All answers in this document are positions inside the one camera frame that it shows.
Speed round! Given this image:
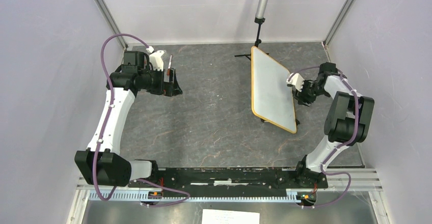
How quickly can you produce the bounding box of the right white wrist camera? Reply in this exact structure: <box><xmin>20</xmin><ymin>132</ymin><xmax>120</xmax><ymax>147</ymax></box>
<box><xmin>286</xmin><ymin>73</ymin><xmax>304</xmax><ymax>92</ymax></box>

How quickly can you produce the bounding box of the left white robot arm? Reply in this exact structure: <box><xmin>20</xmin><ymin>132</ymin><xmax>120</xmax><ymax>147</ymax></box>
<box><xmin>74</xmin><ymin>50</ymin><xmax>182</xmax><ymax>187</ymax></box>

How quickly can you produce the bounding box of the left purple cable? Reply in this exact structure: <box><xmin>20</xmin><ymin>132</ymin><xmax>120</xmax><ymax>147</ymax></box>
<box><xmin>92</xmin><ymin>33</ymin><xmax>192</xmax><ymax>208</ymax></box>

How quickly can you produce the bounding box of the white paper sheet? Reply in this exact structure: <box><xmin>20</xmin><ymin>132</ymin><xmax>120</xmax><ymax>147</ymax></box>
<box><xmin>201</xmin><ymin>209</ymin><xmax>260</xmax><ymax>224</ymax></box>

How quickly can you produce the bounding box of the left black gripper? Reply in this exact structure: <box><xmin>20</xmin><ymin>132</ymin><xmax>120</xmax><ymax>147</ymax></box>
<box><xmin>139</xmin><ymin>66</ymin><xmax>182</xmax><ymax>97</ymax></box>

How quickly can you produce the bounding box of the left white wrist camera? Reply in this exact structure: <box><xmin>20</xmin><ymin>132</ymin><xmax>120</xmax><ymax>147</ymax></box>
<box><xmin>146</xmin><ymin>46</ymin><xmax>167</xmax><ymax>71</ymax></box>

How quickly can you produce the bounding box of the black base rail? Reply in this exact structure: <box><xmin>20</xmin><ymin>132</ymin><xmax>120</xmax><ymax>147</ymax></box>
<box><xmin>148</xmin><ymin>167</ymin><xmax>329</xmax><ymax>198</ymax></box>

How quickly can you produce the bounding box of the slotted cable duct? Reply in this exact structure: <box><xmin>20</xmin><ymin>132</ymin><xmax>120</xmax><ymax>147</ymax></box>
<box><xmin>87</xmin><ymin>190</ymin><xmax>305</xmax><ymax>203</ymax></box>

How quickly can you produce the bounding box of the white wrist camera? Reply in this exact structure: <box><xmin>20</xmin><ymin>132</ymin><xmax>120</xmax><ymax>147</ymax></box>
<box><xmin>146</xmin><ymin>46</ymin><xmax>167</xmax><ymax>71</ymax></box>
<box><xmin>286</xmin><ymin>73</ymin><xmax>304</xmax><ymax>92</ymax></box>

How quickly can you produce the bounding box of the yellow framed whiteboard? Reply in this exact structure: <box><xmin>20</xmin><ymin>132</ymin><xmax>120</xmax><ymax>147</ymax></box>
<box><xmin>251</xmin><ymin>46</ymin><xmax>297</xmax><ymax>134</ymax></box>

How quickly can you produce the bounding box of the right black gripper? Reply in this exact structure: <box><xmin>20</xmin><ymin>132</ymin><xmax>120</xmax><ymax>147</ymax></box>
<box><xmin>292</xmin><ymin>78</ymin><xmax>328</xmax><ymax>107</ymax></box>

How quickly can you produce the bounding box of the black tripod stand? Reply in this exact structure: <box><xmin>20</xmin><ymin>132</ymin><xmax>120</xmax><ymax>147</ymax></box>
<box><xmin>234</xmin><ymin>17</ymin><xmax>265</xmax><ymax>61</ymax></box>

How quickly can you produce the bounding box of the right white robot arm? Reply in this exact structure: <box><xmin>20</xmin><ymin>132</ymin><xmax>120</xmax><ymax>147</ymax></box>
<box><xmin>286</xmin><ymin>62</ymin><xmax>375</xmax><ymax>187</ymax></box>

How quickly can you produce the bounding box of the red whiteboard marker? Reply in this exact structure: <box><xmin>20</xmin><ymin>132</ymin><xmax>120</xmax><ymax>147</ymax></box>
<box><xmin>167</xmin><ymin>54</ymin><xmax>173</xmax><ymax>76</ymax></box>

